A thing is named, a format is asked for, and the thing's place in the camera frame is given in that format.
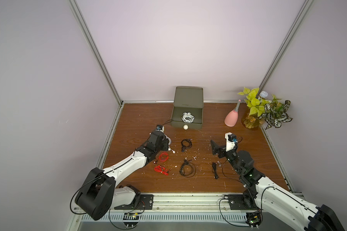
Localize olive green top drawer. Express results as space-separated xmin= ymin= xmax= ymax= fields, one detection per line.
xmin=171 ymin=106 xmax=203 ymax=130

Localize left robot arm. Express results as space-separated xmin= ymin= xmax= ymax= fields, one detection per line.
xmin=69 ymin=128 xmax=172 ymax=220

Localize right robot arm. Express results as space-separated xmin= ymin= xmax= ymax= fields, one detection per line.
xmin=211 ymin=139 xmax=344 ymax=231

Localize black earphones right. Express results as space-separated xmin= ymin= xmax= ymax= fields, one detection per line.
xmin=212 ymin=161 xmax=221 ymax=180

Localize black earphones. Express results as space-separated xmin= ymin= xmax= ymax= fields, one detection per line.
xmin=179 ymin=159 xmax=196 ymax=178
xmin=181 ymin=139 xmax=192 ymax=152
xmin=212 ymin=161 xmax=221 ymax=180

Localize red earphones upper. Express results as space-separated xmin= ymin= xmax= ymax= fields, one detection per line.
xmin=154 ymin=152 xmax=169 ymax=164

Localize red earphones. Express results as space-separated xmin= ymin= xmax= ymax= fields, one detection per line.
xmin=154 ymin=165 xmax=171 ymax=176
xmin=154 ymin=152 xmax=169 ymax=164

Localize black earphones top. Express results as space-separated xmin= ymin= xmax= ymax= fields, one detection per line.
xmin=181 ymin=139 xmax=192 ymax=152

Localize red earphones lower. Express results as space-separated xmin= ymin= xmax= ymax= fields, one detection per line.
xmin=154 ymin=165 xmax=171 ymax=176

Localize black earphones bottom centre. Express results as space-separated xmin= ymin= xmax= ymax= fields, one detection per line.
xmin=179 ymin=159 xmax=196 ymax=178

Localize three-tier drawer cabinet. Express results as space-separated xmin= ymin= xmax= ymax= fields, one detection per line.
xmin=173 ymin=86 xmax=204 ymax=108

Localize pink vase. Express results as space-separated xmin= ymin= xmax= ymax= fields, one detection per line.
xmin=224 ymin=100 xmax=241 ymax=127

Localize potted green plant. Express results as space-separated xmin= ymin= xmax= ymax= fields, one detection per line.
xmin=238 ymin=87 xmax=293 ymax=130

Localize right controller board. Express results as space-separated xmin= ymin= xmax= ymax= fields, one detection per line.
xmin=245 ymin=211 xmax=263 ymax=229

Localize controller board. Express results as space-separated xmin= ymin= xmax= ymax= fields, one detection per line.
xmin=245 ymin=211 xmax=263 ymax=229
xmin=122 ymin=213 xmax=141 ymax=230

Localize left controller board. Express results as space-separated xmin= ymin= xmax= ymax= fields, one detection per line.
xmin=122 ymin=213 xmax=141 ymax=230

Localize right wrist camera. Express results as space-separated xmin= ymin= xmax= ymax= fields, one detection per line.
xmin=225 ymin=132 xmax=238 ymax=152

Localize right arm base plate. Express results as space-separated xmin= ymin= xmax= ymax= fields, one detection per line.
xmin=225 ymin=193 xmax=259 ymax=210

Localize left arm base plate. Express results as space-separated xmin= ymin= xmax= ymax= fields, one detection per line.
xmin=114 ymin=194 xmax=154 ymax=210

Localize aluminium mounting rail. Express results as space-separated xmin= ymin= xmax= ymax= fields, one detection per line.
xmin=73 ymin=192 xmax=306 ymax=214

